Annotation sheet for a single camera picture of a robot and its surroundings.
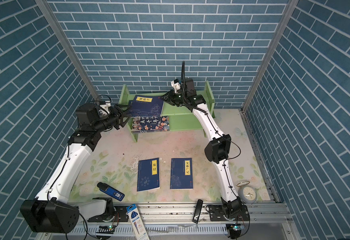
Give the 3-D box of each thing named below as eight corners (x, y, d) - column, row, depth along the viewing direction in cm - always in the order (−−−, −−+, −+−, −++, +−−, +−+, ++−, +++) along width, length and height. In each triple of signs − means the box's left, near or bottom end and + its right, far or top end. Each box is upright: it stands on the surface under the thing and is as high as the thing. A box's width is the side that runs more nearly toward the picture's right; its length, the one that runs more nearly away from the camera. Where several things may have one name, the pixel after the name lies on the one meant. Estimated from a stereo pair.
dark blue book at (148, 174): (137, 191, 83) (137, 190, 81) (139, 161, 94) (138, 160, 93) (160, 188, 84) (159, 187, 82) (158, 159, 95) (158, 157, 94)
